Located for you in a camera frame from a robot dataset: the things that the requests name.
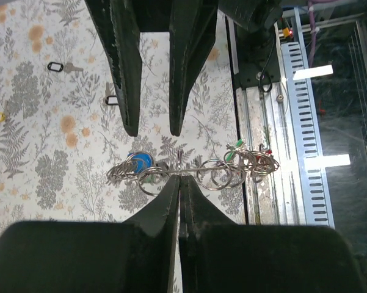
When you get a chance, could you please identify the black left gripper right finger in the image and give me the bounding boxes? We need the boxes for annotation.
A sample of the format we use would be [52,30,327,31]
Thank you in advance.
[179,176,367,292]

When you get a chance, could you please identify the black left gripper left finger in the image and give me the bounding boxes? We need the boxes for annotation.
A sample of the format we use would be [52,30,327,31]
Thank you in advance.
[0,176,180,292]

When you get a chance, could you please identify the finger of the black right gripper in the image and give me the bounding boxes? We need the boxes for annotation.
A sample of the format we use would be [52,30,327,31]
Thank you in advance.
[85,0,142,137]

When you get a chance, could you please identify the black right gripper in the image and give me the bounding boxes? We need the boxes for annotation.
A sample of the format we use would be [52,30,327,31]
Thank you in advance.
[134,0,283,137]

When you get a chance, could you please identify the large metal keyring with keys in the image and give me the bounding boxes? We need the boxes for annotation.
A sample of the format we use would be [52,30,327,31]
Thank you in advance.
[106,139,280,197]

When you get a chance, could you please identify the black tag with key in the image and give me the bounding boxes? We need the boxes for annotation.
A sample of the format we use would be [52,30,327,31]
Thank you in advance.
[47,62,83,73]

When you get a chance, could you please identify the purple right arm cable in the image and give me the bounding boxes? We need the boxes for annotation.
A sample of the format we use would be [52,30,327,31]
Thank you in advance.
[305,0,338,67]

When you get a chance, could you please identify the aluminium front rail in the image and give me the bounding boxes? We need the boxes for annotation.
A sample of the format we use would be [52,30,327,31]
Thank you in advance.
[226,11,335,227]

